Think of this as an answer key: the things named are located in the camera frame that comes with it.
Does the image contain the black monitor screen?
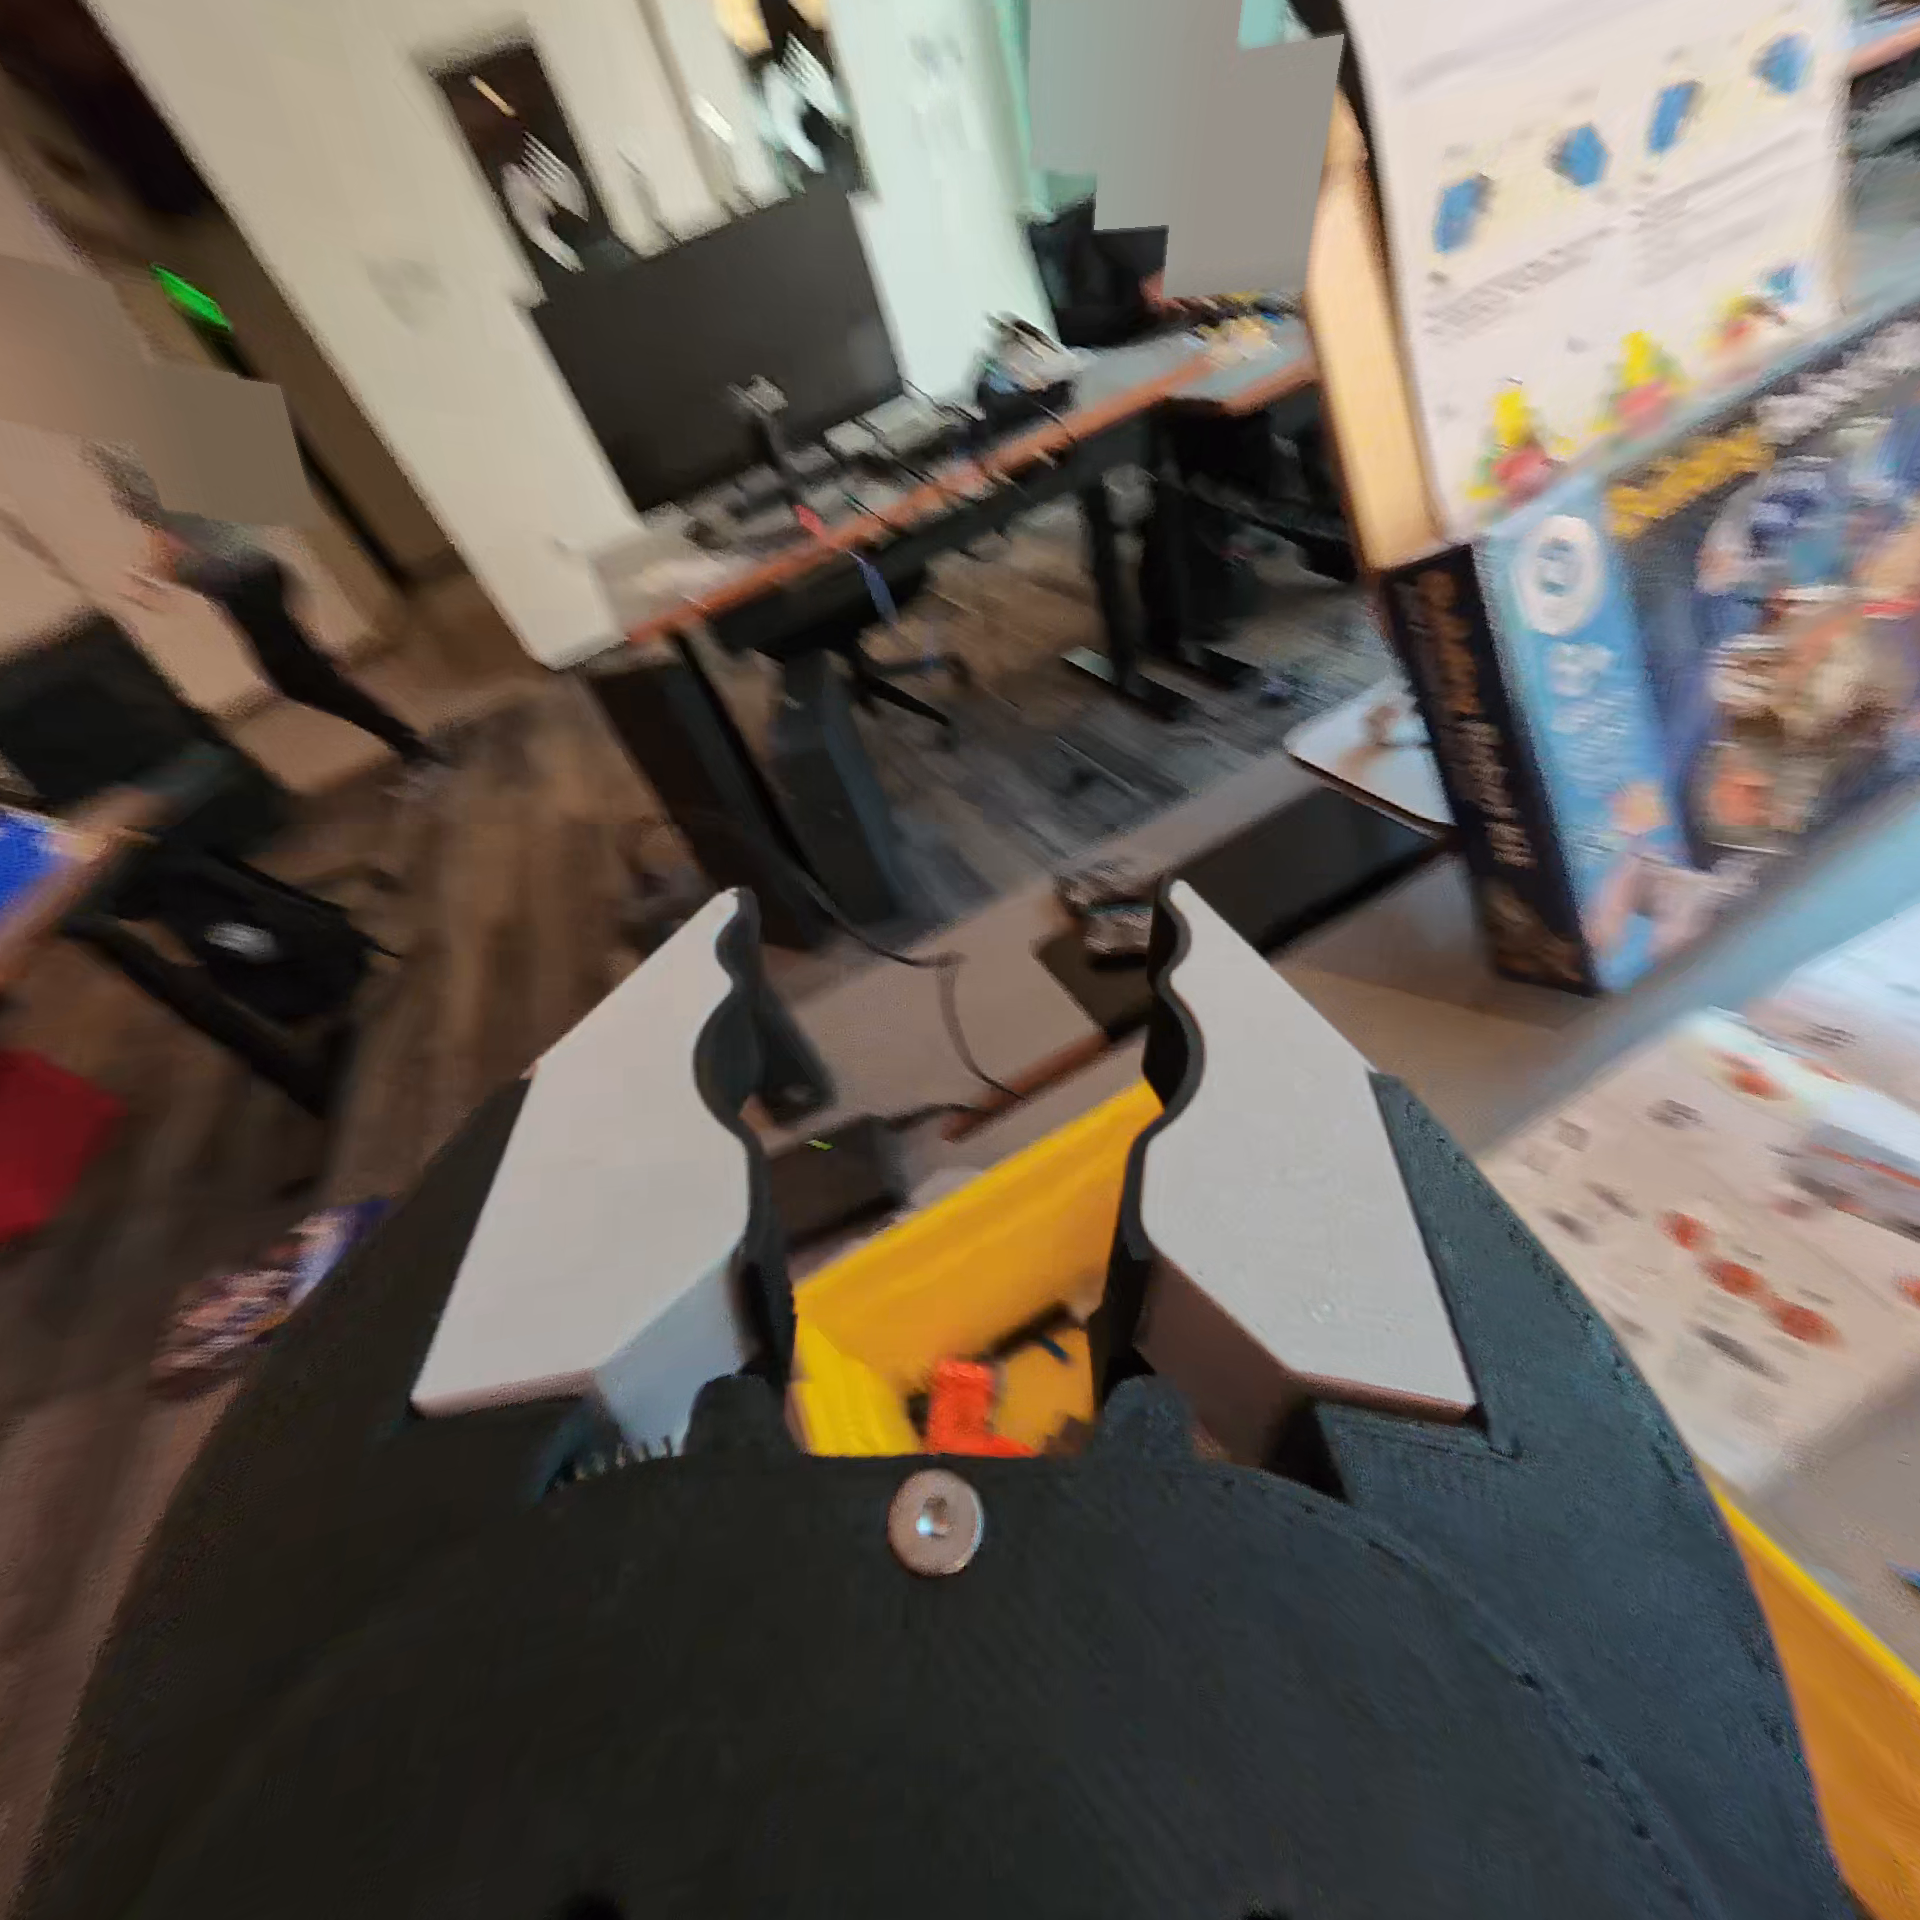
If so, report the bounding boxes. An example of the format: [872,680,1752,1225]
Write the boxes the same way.
[529,176,905,515]

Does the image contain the dark flat box blue edge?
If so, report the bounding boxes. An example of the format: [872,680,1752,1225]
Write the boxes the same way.
[1056,867,1158,962]

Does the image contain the small blue printed box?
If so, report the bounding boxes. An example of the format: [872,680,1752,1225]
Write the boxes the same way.
[150,1196,396,1389]

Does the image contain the black power box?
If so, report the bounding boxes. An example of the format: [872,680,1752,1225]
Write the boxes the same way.
[760,1110,911,1246]

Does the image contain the yellow plastic bin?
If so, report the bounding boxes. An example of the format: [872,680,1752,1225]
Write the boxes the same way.
[787,1081,1920,1920]

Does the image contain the pile of toy building parts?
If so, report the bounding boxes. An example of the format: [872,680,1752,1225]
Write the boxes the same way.
[899,1306,1098,1458]

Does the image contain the black bag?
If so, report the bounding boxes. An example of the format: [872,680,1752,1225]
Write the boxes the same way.
[140,859,376,1028]

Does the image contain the black office chair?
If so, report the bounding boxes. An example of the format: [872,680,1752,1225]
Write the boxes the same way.
[718,562,970,753]

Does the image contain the grey desk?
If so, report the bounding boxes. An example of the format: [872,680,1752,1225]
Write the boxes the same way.
[1259,811,1920,1637]

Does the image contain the blue storage bin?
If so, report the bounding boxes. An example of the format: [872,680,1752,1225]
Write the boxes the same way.
[0,808,106,939]

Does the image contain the small white table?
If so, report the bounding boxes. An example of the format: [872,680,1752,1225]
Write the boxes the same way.
[1286,683,1456,836]

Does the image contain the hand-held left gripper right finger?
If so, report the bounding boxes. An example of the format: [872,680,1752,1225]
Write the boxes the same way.
[1092,879,1483,1463]

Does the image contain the blue toy robot kit box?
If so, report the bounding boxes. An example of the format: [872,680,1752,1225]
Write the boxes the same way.
[1381,301,1920,997]

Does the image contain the black floor cable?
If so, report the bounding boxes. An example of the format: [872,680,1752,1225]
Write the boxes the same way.
[705,811,1037,1120]

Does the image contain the white box blue hexagon print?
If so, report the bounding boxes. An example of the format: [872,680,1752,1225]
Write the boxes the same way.
[1304,0,1862,575]

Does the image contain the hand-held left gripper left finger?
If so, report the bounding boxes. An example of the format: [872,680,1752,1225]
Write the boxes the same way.
[408,887,798,1449]

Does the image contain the orange-edged desk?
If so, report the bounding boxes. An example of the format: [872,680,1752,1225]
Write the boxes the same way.
[576,323,1353,954]

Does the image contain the instruction booklet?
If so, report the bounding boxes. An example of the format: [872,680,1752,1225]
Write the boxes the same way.
[1477,900,1920,1502]

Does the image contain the black desk mat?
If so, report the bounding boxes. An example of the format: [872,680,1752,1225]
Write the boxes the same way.
[1034,751,1448,1038]

